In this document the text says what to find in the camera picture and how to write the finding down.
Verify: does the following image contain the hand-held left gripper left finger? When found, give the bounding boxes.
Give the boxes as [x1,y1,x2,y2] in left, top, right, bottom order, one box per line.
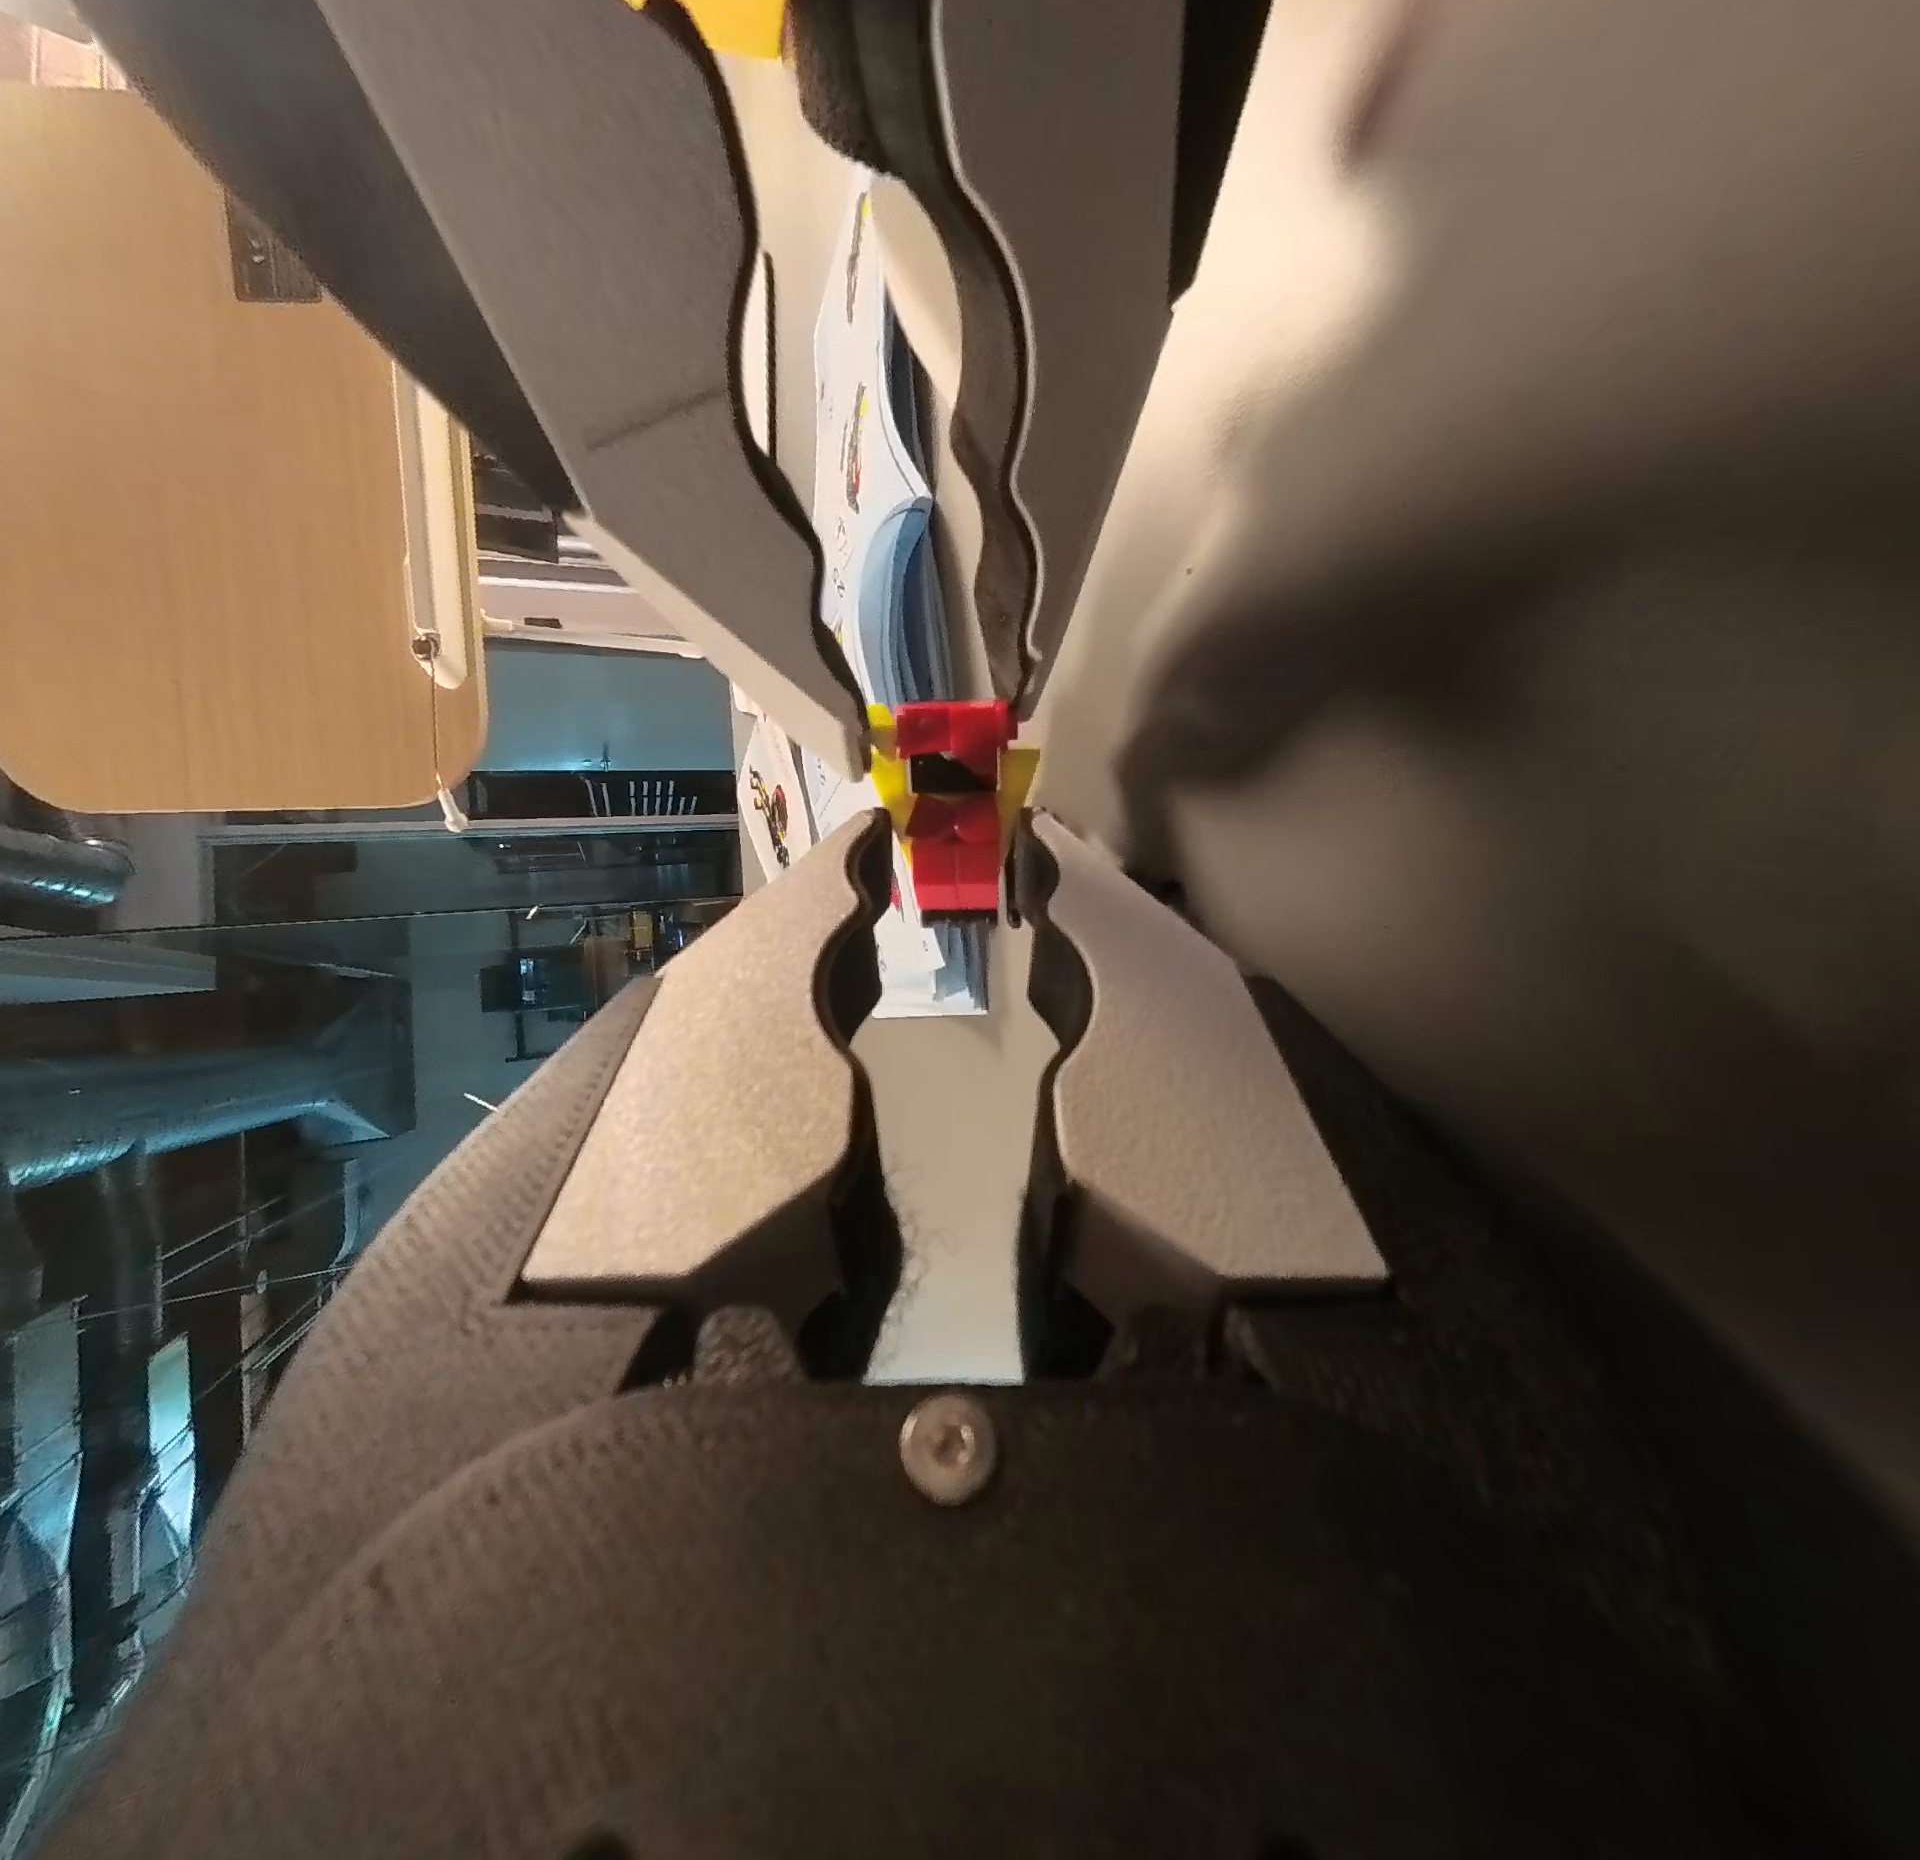
[517,806,897,1345]

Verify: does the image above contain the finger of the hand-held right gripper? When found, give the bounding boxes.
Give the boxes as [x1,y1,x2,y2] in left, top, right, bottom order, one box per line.
[927,0,1190,707]
[286,0,876,775]

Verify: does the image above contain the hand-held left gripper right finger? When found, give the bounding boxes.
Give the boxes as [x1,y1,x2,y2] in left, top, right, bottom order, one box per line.
[1008,814,1388,1345]

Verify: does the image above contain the lego instruction booklet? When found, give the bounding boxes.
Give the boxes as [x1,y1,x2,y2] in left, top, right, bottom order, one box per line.
[810,188,1002,1022]
[738,727,822,883]

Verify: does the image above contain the red yellow lego body assembly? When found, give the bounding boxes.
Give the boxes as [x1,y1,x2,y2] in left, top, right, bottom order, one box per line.
[866,699,1044,929]

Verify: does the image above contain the closed lego instruction booklet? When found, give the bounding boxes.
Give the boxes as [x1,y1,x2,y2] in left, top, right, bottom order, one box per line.
[738,727,822,883]

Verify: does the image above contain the yellow plastic bin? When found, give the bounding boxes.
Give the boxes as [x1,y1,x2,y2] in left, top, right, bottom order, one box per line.
[622,0,791,62]

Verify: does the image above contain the silver ventilation ducts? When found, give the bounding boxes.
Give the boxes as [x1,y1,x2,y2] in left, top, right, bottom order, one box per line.
[0,809,408,1742]

